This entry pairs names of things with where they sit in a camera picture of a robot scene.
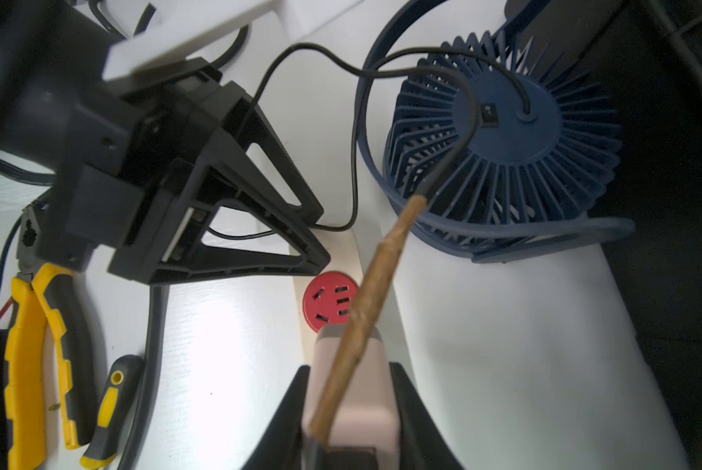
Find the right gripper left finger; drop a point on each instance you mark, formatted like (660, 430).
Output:
(281, 444)

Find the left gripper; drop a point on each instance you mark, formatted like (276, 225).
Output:
(147, 162)

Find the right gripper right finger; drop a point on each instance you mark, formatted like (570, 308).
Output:
(421, 443)

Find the pink adapter blue fan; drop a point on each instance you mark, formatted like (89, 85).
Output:
(366, 430)

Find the beige red power strip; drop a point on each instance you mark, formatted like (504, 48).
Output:
(324, 299)

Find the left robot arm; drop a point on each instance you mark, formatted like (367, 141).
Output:
(48, 53)

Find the navy blue desk fan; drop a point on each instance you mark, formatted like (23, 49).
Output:
(544, 153)

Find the yellow black screwdriver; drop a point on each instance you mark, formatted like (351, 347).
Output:
(117, 399)

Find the yellow black pliers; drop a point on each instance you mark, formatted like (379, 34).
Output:
(47, 302)

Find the black plastic toolbox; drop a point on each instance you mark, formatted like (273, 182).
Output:
(648, 57)

